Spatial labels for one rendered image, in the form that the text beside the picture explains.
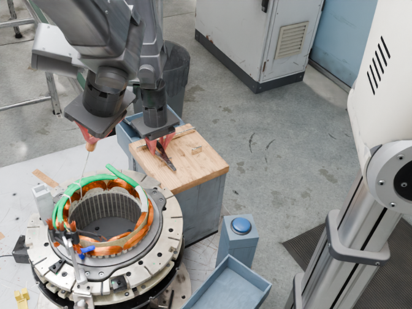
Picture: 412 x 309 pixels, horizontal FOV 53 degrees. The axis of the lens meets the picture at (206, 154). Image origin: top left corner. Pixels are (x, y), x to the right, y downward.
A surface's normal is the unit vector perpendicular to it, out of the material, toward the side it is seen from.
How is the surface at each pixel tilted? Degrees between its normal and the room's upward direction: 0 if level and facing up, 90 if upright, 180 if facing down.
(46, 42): 40
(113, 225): 0
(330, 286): 90
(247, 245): 90
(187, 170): 0
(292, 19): 89
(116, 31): 81
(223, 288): 0
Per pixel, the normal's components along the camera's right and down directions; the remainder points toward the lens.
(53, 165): 0.07, -0.73
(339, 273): -0.12, 0.67
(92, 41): -0.14, 0.89
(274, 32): 0.50, 0.62
